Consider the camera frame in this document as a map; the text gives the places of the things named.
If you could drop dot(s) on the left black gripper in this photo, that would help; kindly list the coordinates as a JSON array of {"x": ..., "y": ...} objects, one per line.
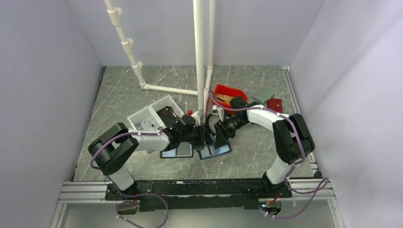
[{"x": 204, "y": 139}]

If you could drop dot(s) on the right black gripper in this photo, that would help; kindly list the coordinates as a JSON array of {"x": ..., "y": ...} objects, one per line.
[{"x": 221, "y": 139}]

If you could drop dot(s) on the blue card holder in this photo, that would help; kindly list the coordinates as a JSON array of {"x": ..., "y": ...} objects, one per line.
[{"x": 209, "y": 151}]

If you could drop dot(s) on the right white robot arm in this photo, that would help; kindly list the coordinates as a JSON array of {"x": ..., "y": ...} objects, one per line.
[{"x": 292, "y": 137}]

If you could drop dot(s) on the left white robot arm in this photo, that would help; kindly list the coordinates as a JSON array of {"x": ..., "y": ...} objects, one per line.
[{"x": 113, "y": 148}]

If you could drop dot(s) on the open black card holder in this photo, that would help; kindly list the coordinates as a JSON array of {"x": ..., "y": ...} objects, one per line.
[{"x": 184, "y": 150}]

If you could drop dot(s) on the grey-green card holder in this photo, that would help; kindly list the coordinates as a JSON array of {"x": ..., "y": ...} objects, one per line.
[{"x": 263, "y": 95}]

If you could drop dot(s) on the red leather card holder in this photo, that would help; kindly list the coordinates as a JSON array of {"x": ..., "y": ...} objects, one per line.
[{"x": 275, "y": 104}]

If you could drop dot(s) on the silver cards in bin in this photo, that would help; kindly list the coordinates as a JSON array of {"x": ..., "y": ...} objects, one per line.
[{"x": 146, "y": 125}]

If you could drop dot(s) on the red plastic bin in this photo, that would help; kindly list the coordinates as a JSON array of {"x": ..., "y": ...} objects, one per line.
[{"x": 224, "y": 94}]

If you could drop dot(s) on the black wallet in bin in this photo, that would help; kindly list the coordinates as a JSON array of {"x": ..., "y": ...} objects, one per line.
[{"x": 169, "y": 117}]

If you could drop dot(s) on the clear plastic two-compartment bin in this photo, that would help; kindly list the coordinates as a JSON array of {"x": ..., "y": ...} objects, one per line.
[{"x": 149, "y": 112}]

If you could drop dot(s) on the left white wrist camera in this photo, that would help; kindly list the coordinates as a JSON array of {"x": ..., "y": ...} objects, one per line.
[{"x": 198, "y": 116}]

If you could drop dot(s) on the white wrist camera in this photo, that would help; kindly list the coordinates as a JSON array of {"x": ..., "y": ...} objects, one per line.
[
  {"x": 216, "y": 110},
  {"x": 198, "y": 116}
]

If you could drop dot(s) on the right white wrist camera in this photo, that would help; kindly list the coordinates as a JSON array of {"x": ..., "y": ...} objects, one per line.
[{"x": 216, "y": 110}]

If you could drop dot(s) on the white PVC pipe frame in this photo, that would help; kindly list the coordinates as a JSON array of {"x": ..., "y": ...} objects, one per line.
[{"x": 203, "y": 81}]

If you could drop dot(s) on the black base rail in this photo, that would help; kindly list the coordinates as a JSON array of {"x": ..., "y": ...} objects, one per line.
[{"x": 154, "y": 195}]

